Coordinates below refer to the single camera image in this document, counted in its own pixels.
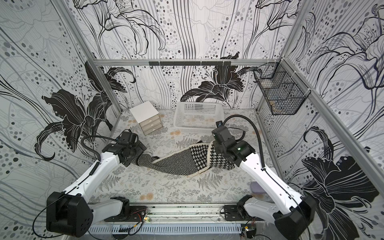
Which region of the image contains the black white knitted scarf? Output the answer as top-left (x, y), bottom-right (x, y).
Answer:
top-left (132, 142), bottom-right (235, 177)

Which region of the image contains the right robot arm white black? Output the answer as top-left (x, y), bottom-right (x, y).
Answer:
top-left (212, 126), bottom-right (317, 240)

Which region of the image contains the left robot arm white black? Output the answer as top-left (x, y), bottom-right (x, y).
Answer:
top-left (46, 130), bottom-right (146, 238)

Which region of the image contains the white plastic perforated basket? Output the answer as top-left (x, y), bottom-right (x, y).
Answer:
top-left (174, 102), bottom-right (224, 133)

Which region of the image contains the small white drawer cabinet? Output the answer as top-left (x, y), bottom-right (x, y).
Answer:
top-left (130, 101), bottom-right (163, 136)

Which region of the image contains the white and grey box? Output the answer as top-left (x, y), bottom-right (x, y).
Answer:
top-left (250, 182), bottom-right (267, 194)

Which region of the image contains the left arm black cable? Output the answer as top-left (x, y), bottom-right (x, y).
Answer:
top-left (80, 134), bottom-right (119, 161)

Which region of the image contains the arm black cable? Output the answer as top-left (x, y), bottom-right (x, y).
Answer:
top-left (222, 114), bottom-right (267, 169)
top-left (80, 134), bottom-right (119, 161)

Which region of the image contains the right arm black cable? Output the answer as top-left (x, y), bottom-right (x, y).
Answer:
top-left (222, 114), bottom-right (267, 169)

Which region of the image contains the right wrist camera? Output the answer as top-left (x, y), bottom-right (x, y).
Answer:
top-left (216, 121), bottom-right (224, 128)

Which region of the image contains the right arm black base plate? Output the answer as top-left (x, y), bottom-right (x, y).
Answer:
top-left (224, 205), bottom-right (263, 222)

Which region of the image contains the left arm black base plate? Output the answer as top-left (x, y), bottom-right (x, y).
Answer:
top-left (104, 206), bottom-right (148, 223)

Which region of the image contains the black wire wall basket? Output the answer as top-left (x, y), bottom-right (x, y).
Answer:
top-left (253, 62), bottom-right (307, 116)

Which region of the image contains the white slotted cable duct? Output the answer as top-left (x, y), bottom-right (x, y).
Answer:
top-left (89, 223), bottom-right (242, 235)

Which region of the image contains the black bar on rail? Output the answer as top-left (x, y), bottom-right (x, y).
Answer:
top-left (149, 61), bottom-right (232, 67)

